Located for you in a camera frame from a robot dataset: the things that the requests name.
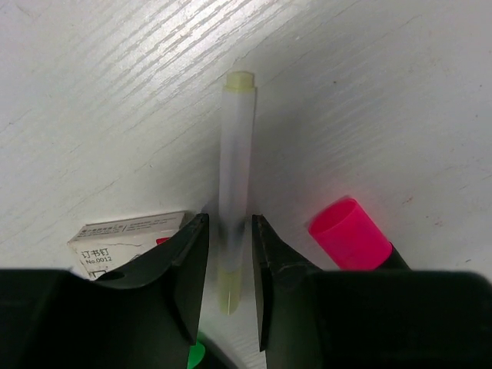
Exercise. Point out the white staples box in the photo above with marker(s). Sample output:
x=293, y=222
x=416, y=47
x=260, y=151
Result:
x=103, y=247

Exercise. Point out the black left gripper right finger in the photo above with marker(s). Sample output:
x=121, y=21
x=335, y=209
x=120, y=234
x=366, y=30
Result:
x=389, y=318

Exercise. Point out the pink highlighter marker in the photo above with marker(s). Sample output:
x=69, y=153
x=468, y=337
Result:
x=352, y=240

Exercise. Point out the white pale yellow marker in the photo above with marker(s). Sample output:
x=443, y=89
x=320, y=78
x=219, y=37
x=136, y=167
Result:
x=238, y=102

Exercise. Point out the green highlighter marker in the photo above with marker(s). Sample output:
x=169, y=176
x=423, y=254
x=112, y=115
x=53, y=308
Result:
x=205, y=354

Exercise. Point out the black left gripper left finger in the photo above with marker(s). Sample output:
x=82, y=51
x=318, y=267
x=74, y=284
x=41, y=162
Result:
x=143, y=314

